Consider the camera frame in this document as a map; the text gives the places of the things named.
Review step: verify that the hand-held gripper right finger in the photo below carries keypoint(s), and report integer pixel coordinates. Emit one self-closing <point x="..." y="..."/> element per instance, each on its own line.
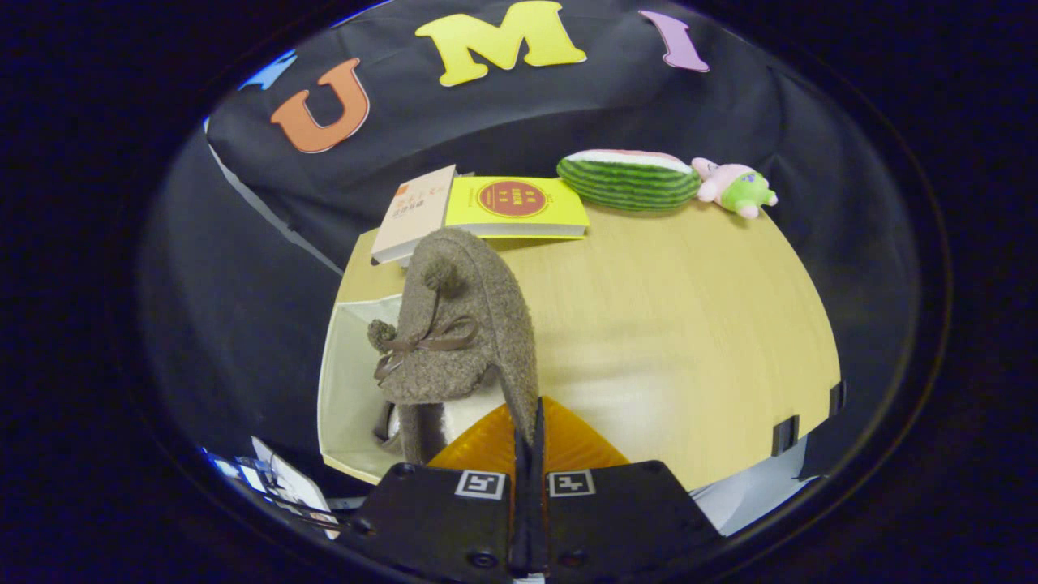
<point x="624" y="519"/>

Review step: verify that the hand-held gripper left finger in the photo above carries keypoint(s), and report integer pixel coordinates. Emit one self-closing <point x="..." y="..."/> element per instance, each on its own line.
<point x="438" y="519"/>

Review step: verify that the cream fabric storage box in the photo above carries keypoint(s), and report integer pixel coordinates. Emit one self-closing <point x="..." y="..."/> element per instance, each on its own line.
<point x="349" y="389"/>

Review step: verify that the black table edge clip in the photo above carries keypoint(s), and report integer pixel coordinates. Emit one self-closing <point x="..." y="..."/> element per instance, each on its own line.
<point x="837" y="397"/>
<point x="785" y="434"/>

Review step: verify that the black backdrop cloth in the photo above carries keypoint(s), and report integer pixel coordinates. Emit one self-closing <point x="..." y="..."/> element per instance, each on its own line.
<point x="243" y="284"/>

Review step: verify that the beige book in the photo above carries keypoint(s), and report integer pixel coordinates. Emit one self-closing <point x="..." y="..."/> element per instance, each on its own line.
<point x="413" y="211"/>

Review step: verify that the yellow book with red circle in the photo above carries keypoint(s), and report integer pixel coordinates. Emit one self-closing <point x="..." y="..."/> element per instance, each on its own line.
<point x="519" y="203"/>

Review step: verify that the watermelon slice plush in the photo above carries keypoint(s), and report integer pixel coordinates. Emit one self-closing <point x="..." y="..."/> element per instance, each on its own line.
<point x="628" y="182"/>

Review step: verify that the pink and green plush toy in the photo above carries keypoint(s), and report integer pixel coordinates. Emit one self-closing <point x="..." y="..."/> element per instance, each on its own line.
<point x="738" y="188"/>

